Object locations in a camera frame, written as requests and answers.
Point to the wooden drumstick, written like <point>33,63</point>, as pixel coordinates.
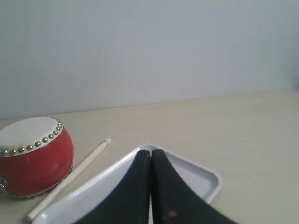
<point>67,180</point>

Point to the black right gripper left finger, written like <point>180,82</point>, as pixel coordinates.
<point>129,201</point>

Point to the white plastic tray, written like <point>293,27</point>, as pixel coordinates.
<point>203,181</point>

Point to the red small drum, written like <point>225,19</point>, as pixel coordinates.
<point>36,154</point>

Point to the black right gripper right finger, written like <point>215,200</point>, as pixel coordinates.
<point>173,201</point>

